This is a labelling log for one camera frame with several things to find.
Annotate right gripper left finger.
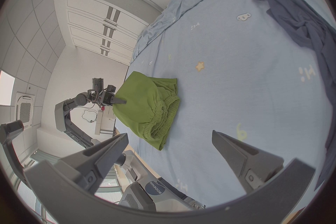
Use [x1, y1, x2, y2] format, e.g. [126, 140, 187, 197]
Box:
[55, 133, 130, 194]

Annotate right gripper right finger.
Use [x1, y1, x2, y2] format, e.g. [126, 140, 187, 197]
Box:
[212, 130, 284, 195]

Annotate green shorts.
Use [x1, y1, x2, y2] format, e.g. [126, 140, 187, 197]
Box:
[111, 71, 181, 151]

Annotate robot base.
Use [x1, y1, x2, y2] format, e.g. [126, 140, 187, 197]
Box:
[115, 149, 206, 211]

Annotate dark blue garment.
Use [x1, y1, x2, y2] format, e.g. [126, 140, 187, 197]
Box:
[248, 0, 336, 189]

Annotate white wardrobe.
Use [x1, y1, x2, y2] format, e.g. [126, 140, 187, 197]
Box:
[65, 0, 164, 66]

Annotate white ceiling air conditioner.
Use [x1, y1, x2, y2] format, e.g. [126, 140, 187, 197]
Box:
[15, 92, 36, 127]

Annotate pale blue quilt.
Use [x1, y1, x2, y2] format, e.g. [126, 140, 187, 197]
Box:
[130, 0, 256, 62]

